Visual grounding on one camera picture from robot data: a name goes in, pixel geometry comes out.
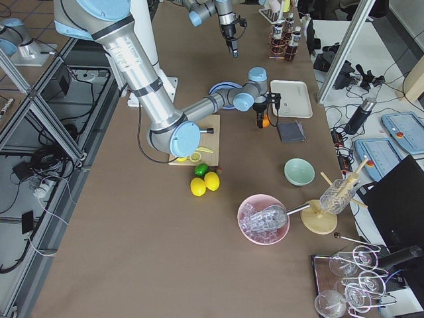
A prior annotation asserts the tea bottle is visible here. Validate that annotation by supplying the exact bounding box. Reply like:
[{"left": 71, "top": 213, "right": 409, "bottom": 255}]
[
  {"left": 284, "top": 26, "right": 301, "bottom": 61},
  {"left": 270, "top": 20, "right": 284, "bottom": 58},
  {"left": 284, "top": 13, "right": 294, "bottom": 38}
]

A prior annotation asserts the tea bottle bottom left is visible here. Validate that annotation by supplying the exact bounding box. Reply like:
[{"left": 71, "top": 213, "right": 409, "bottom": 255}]
[{"left": 284, "top": 26, "right": 301, "bottom": 61}]

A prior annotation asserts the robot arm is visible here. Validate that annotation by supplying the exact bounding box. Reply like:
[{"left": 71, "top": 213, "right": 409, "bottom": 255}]
[
  {"left": 172, "top": 0, "right": 247, "bottom": 58},
  {"left": 54, "top": 1, "right": 271, "bottom": 157}
]

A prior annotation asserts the whole yellow lemon upper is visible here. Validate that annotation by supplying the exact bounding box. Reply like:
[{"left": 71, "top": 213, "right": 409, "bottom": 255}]
[{"left": 204, "top": 172, "right": 221, "bottom": 191}]

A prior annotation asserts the pink bowl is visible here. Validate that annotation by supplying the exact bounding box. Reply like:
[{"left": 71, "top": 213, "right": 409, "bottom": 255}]
[{"left": 237, "top": 194, "right": 290, "bottom": 245}]

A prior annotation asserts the tea bottle top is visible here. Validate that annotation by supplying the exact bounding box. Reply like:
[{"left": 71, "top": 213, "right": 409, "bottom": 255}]
[{"left": 270, "top": 20, "right": 284, "bottom": 58}]

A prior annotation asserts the wooden cup stand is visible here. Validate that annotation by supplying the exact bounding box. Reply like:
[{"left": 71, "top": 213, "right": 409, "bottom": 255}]
[{"left": 300, "top": 157, "right": 368, "bottom": 235}]

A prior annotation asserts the copper wire bottle rack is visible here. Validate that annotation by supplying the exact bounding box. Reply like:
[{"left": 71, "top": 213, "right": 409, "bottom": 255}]
[{"left": 268, "top": 20, "right": 293, "bottom": 60}]

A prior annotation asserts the lemon slice lower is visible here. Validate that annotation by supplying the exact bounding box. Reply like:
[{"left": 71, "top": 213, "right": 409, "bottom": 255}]
[{"left": 189, "top": 151, "right": 202, "bottom": 162}]

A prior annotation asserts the orange mandarin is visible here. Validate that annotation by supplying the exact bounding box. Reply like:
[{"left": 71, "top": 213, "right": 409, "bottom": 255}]
[{"left": 259, "top": 115, "right": 270, "bottom": 129}]

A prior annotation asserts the steel ice scoop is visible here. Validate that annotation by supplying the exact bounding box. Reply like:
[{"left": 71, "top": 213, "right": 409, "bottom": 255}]
[{"left": 240, "top": 203, "right": 311, "bottom": 232}]

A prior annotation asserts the cream rabbit tray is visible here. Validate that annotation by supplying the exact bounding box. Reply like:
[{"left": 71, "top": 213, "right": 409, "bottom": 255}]
[{"left": 270, "top": 79, "right": 313, "bottom": 119}]

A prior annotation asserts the steel muddler black tip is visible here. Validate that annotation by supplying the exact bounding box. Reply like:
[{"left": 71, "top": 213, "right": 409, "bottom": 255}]
[{"left": 199, "top": 127, "right": 215, "bottom": 134}]

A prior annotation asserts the grey folded cloth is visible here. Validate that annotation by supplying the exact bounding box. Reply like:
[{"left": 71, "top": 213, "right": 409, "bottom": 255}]
[{"left": 277, "top": 121, "right": 306, "bottom": 142}]

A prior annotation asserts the teach pendant upper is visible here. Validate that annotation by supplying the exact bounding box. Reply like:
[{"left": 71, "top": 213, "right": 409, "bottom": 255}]
[{"left": 381, "top": 112, "right": 424, "bottom": 154}]

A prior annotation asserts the wooden cutting board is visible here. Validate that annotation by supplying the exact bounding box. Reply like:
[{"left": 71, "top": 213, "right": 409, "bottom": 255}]
[{"left": 169, "top": 115, "right": 221, "bottom": 166}]

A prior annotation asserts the black monitor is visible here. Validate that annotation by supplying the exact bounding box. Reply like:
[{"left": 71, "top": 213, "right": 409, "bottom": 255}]
[{"left": 357, "top": 155, "right": 423, "bottom": 248}]

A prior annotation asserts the whole yellow lemon lower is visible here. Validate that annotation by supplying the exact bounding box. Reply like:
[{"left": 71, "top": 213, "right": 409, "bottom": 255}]
[{"left": 190, "top": 177, "right": 207, "bottom": 197}]

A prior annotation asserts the whole yellow lemon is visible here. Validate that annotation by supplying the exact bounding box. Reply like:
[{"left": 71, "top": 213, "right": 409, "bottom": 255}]
[
  {"left": 204, "top": 172, "right": 221, "bottom": 191},
  {"left": 190, "top": 177, "right": 207, "bottom": 197}
]

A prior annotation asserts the dark glass tray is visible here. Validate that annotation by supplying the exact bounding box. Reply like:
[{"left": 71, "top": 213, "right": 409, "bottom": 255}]
[{"left": 312, "top": 245, "right": 397, "bottom": 317}]

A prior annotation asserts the green bowl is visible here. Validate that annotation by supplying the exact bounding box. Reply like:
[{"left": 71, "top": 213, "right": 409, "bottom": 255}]
[{"left": 284, "top": 158, "right": 315, "bottom": 186}]

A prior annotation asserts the teach pendant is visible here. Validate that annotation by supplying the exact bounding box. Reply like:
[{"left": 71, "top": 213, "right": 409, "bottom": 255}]
[
  {"left": 354, "top": 138, "right": 403, "bottom": 182},
  {"left": 381, "top": 112, "right": 424, "bottom": 154}
]

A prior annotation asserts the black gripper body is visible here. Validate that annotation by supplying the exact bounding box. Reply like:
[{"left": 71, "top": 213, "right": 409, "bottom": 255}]
[
  {"left": 220, "top": 22, "right": 247, "bottom": 41},
  {"left": 252, "top": 93, "right": 281, "bottom": 120}
]

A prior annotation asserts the blue plate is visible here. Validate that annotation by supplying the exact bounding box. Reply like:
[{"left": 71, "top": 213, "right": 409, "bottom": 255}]
[{"left": 208, "top": 81, "right": 242, "bottom": 110}]

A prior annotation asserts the green lime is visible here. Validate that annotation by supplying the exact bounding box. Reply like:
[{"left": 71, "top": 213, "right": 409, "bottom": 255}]
[{"left": 194, "top": 163, "right": 209, "bottom": 177}]

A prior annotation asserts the glass cup on stand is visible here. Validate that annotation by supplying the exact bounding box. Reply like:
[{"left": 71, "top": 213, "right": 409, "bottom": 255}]
[{"left": 319, "top": 179, "right": 355, "bottom": 215}]

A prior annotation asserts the black thermos bottle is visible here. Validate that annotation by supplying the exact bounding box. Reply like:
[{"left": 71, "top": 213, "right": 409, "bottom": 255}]
[{"left": 344, "top": 97, "right": 377, "bottom": 135}]

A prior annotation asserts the tea bottle bottom right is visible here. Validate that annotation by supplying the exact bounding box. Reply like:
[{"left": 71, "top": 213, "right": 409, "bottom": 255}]
[{"left": 284, "top": 13, "right": 294, "bottom": 38}]

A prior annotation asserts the teach pendant lower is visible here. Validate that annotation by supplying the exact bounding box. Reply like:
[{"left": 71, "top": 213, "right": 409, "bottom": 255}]
[{"left": 354, "top": 138, "right": 403, "bottom": 182}]

